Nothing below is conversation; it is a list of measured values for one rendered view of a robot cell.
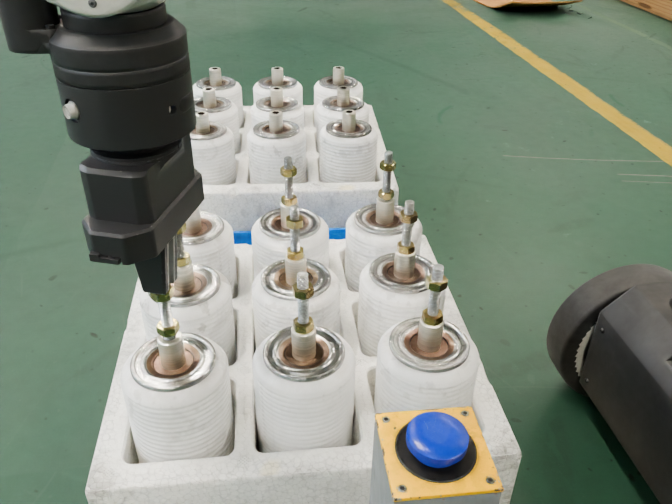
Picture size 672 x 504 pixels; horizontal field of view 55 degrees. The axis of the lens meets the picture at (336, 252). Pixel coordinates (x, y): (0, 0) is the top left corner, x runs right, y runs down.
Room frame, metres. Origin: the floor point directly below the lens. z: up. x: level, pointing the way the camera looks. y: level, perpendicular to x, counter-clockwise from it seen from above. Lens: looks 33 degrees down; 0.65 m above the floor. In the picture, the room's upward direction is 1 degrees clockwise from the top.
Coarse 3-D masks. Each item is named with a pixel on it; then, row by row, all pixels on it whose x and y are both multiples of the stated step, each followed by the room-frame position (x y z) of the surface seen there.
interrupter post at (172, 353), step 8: (160, 336) 0.43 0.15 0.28; (176, 336) 0.43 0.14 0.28; (160, 344) 0.42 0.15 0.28; (168, 344) 0.42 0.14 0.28; (176, 344) 0.42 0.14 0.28; (160, 352) 0.42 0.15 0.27; (168, 352) 0.42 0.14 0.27; (176, 352) 0.42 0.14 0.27; (184, 352) 0.43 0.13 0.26; (168, 360) 0.42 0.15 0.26; (176, 360) 0.42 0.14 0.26; (184, 360) 0.43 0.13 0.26; (168, 368) 0.42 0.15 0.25; (176, 368) 0.42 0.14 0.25
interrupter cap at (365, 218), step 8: (360, 208) 0.71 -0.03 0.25; (368, 208) 0.72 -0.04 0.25; (400, 208) 0.72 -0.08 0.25; (360, 216) 0.70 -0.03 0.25; (368, 216) 0.70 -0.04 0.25; (360, 224) 0.67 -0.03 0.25; (368, 224) 0.68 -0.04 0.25; (376, 224) 0.68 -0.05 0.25; (384, 224) 0.68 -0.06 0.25; (392, 224) 0.68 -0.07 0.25; (400, 224) 0.68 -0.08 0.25; (368, 232) 0.66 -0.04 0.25; (376, 232) 0.66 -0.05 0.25; (384, 232) 0.66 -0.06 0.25; (392, 232) 0.66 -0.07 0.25; (400, 232) 0.66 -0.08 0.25
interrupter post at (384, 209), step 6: (378, 198) 0.69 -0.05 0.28; (378, 204) 0.69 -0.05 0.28; (384, 204) 0.68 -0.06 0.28; (390, 204) 0.68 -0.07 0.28; (378, 210) 0.69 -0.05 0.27; (384, 210) 0.68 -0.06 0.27; (390, 210) 0.68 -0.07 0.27; (378, 216) 0.69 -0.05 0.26; (384, 216) 0.68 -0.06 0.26; (390, 216) 0.68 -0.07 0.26; (378, 222) 0.69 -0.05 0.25; (384, 222) 0.68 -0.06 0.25; (390, 222) 0.69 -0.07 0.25
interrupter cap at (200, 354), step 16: (192, 336) 0.46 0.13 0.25; (144, 352) 0.44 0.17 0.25; (192, 352) 0.44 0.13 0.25; (208, 352) 0.44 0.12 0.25; (144, 368) 0.42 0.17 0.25; (160, 368) 0.42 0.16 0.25; (192, 368) 0.42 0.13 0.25; (208, 368) 0.42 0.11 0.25; (144, 384) 0.40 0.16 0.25; (160, 384) 0.40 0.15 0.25; (176, 384) 0.40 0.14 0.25; (192, 384) 0.40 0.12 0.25
